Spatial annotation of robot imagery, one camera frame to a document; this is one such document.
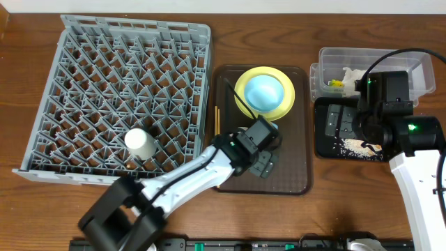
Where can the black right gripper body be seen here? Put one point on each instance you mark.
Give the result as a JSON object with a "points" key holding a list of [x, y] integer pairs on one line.
{"points": [[363, 119]]}

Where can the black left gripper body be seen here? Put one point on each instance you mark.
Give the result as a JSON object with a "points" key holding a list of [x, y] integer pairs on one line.
{"points": [[261, 161]]}

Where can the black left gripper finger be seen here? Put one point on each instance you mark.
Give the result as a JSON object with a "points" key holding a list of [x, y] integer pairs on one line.
{"points": [[271, 167], [256, 167]]}

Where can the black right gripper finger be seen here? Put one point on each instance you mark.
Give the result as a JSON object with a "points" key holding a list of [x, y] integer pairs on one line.
{"points": [[346, 130], [332, 124]]}

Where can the light blue bowl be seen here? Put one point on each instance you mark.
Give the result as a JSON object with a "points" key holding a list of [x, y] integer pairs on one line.
{"points": [[264, 93]]}

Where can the yellow round plate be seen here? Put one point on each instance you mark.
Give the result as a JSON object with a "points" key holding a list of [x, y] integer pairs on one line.
{"points": [[289, 92]]}

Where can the wooden chopstick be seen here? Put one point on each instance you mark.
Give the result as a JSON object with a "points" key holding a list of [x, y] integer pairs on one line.
{"points": [[218, 122], [215, 119]]}

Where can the white bowl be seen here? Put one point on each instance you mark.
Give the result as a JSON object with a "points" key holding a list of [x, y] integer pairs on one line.
{"points": [[140, 143]]}

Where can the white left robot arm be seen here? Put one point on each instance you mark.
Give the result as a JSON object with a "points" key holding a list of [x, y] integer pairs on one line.
{"points": [[131, 215]]}

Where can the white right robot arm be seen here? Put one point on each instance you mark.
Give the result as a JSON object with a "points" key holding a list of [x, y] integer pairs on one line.
{"points": [[381, 120]]}

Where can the black waste tray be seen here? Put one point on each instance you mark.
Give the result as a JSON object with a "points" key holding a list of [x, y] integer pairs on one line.
{"points": [[324, 145]]}

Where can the spilled rice food waste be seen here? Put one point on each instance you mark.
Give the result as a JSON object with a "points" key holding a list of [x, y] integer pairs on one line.
{"points": [[358, 149]]}

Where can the clear plastic waste bin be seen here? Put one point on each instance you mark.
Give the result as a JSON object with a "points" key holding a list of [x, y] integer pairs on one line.
{"points": [[334, 62]]}

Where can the grey plastic dishwasher rack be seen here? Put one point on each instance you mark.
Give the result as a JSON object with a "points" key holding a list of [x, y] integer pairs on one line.
{"points": [[111, 75]]}

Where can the dark brown serving tray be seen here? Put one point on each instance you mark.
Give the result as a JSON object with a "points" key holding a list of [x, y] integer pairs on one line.
{"points": [[292, 171]]}

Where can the yellow green wrapper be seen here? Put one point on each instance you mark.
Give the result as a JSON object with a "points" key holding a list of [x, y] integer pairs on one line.
{"points": [[335, 83]]}

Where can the crumpled white napkin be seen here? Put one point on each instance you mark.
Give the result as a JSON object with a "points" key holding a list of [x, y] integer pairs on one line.
{"points": [[350, 77]]}

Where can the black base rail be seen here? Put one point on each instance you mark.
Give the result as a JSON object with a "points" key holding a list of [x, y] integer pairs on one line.
{"points": [[346, 241]]}

